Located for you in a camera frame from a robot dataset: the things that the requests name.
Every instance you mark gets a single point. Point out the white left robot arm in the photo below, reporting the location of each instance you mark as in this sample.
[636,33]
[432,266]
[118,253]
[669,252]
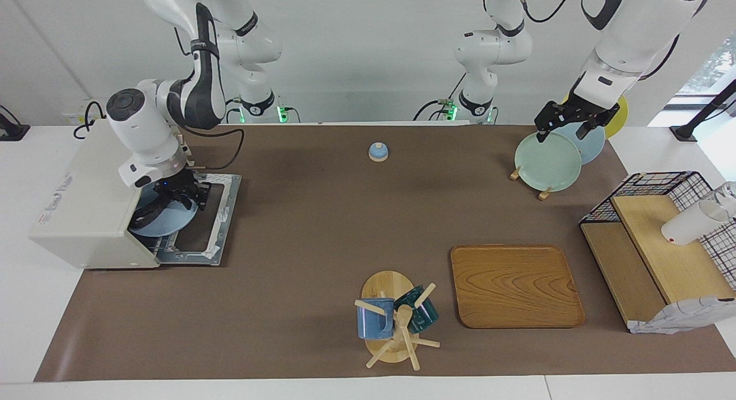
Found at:
[627,43]

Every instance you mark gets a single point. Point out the blue mug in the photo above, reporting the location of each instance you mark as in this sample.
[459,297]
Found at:
[374,322]

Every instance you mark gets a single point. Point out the beige toaster oven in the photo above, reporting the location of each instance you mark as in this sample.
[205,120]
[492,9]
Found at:
[80,216]

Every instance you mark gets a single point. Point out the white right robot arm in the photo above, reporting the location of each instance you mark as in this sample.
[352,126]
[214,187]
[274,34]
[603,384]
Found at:
[144,130]

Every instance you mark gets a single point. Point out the wooden mug tree stand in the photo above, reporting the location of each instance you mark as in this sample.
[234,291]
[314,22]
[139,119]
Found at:
[388,285]

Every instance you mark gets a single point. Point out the toaster oven glass door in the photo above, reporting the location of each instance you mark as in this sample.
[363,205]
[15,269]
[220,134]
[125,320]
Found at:
[221,216]

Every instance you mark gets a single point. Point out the white wall power outlet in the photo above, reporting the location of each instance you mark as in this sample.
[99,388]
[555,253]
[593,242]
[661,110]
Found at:
[80,112]

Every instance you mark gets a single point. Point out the white cup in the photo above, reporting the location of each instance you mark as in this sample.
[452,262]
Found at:
[690,224]

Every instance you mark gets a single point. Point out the wooden plate rack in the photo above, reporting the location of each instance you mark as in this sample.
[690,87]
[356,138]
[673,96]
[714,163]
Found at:
[544,194]

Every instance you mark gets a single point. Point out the large light blue plate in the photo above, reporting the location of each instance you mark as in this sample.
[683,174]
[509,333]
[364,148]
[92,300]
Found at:
[592,150]

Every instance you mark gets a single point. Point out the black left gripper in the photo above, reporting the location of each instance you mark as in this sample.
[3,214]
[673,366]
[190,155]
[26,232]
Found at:
[575,112]

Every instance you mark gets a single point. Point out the black clamp stand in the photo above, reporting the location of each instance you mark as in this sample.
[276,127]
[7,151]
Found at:
[701,112]

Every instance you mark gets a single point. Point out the wooden serving tray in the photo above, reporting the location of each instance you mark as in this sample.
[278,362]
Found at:
[514,288]

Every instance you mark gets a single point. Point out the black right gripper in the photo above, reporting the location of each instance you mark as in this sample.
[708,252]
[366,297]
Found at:
[175,184]

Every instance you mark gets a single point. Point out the marble patterned cloth strip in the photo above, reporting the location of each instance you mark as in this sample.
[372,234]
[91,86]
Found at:
[678,319]

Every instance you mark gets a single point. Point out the brown table mat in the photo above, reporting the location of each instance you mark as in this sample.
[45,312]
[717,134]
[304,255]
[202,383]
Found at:
[322,227]

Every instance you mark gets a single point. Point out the clear glass cup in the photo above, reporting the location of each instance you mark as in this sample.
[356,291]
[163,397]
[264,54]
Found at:
[727,196]

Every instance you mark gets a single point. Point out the small light blue plate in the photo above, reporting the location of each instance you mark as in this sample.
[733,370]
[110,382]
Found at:
[169,222]

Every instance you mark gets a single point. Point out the dark purple eggplant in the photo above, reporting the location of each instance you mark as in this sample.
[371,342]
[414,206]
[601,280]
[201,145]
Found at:
[144,217]

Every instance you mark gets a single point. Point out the black desk mount base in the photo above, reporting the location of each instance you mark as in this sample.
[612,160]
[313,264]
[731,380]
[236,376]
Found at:
[11,130]

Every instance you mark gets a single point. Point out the dark green mug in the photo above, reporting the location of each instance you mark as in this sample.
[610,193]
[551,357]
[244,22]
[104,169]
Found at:
[422,314]

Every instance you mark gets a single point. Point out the light green plate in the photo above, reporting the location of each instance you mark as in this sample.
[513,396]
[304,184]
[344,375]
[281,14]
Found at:
[546,161]

